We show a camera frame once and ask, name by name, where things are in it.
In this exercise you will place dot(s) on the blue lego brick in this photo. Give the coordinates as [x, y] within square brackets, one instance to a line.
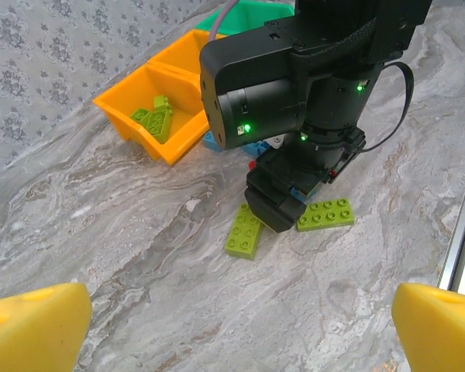
[257, 148]
[213, 141]
[303, 192]

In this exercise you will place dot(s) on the small green lego brick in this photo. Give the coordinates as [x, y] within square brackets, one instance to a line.
[162, 102]

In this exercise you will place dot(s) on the green plastic bin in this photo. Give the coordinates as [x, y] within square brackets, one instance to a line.
[248, 15]

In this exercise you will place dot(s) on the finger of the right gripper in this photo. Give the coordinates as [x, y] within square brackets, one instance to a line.
[275, 209]

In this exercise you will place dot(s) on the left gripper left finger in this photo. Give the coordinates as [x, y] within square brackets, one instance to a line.
[35, 325]

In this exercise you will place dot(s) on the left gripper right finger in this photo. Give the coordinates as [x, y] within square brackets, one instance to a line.
[441, 329]

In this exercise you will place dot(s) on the orange plastic bin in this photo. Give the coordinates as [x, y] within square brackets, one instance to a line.
[178, 50]
[182, 143]

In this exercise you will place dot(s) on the long green lego brick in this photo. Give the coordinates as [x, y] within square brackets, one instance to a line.
[325, 215]
[245, 232]

